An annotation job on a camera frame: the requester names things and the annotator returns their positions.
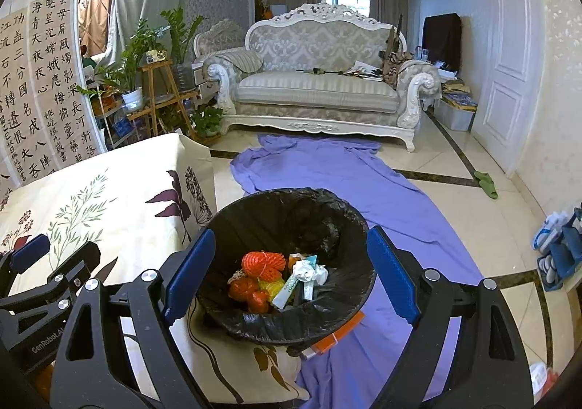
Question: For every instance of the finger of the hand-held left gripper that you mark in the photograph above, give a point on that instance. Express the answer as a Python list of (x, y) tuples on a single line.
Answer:
[(77, 263), (29, 251)]

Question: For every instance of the orange white carton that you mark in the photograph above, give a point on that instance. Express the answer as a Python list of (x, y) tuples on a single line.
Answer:
[(338, 334)]

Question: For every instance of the purple cloth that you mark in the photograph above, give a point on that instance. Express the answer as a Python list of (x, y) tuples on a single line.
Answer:
[(363, 191)]

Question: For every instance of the teal and white tube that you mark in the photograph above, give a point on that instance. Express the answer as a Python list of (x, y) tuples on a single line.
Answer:
[(288, 288)]

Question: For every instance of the white red plastic packet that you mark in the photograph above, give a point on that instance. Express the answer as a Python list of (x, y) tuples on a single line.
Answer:
[(541, 377)]

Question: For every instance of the ornate white grey sofa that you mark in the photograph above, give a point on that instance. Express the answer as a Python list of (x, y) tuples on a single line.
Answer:
[(318, 91)]

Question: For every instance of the green slipper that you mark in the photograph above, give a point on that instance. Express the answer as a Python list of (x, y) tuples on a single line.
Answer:
[(485, 184)]

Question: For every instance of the large orange net bag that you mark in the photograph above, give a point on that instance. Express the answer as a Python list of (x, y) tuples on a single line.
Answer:
[(261, 266)]

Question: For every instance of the ornate grey armchair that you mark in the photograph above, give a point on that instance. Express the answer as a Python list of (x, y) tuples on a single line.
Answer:
[(218, 34)]

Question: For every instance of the plant in white pot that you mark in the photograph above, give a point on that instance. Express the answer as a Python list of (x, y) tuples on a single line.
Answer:
[(132, 100)]

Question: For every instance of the brown hanging garment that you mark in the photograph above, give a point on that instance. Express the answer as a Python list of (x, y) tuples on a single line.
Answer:
[(95, 9)]

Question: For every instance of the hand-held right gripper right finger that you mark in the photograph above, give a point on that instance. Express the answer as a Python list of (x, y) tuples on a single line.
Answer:
[(393, 275)]

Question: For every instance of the toy rifle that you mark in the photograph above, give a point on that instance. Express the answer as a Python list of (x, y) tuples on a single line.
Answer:
[(393, 38)]

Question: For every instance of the small leafy floor plant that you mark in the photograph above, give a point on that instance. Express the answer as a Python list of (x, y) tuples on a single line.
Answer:
[(207, 120)]

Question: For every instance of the orange plastic bag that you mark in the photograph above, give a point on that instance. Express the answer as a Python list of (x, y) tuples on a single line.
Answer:
[(293, 261)]

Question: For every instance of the white printed paper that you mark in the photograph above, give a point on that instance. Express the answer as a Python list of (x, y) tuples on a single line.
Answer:
[(309, 273)]

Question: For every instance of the stack of magazines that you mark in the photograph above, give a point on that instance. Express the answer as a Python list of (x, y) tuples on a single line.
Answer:
[(361, 71)]

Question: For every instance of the black covered television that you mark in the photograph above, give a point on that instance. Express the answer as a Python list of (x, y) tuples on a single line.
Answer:
[(441, 41)]

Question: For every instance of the tiger print cloth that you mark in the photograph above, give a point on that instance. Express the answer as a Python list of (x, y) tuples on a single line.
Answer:
[(395, 70)]

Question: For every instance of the floral tablecloth table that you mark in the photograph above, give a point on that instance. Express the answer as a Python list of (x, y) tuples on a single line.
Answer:
[(113, 191)]

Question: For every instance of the wooden plant stand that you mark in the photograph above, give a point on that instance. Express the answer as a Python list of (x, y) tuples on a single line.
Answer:
[(159, 91)]

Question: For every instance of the bin with black liner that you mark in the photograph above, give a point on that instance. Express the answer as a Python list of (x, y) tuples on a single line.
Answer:
[(282, 218)]

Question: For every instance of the striped cushion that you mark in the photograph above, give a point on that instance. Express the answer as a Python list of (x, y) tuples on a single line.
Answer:
[(245, 60)]

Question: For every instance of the white panelled door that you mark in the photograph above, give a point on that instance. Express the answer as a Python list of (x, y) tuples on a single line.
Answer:
[(509, 72)]

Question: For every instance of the grey storage box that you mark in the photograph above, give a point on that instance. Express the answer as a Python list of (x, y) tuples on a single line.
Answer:
[(457, 116)]

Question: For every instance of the blue shoe rack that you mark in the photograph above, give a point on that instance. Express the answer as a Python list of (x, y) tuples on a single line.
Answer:
[(561, 254)]

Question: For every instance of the white blue ceramic pot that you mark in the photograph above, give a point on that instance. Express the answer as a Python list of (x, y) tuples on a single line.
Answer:
[(155, 57)]

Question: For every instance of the tall plant in dark pot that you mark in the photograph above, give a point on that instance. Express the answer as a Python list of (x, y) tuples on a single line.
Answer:
[(179, 32)]

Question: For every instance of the white metal shelf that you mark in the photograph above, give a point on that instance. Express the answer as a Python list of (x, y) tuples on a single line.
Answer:
[(113, 127)]

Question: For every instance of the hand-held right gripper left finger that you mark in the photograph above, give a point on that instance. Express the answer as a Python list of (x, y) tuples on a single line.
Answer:
[(191, 272)]

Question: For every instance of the red plastic wrapper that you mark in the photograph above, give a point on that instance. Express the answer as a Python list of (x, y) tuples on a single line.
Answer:
[(248, 293)]

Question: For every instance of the yellow net bag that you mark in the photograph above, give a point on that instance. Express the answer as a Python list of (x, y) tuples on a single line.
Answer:
[(269, 287)]

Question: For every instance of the black stick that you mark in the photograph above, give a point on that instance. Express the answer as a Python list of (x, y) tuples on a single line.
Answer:
[(318, 71)]

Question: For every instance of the calligraphy folding screen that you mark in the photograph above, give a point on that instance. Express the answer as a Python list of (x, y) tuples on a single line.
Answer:
[(41, 72)]

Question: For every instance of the orange flowers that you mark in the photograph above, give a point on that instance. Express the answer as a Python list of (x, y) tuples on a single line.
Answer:
[(264, 9)]

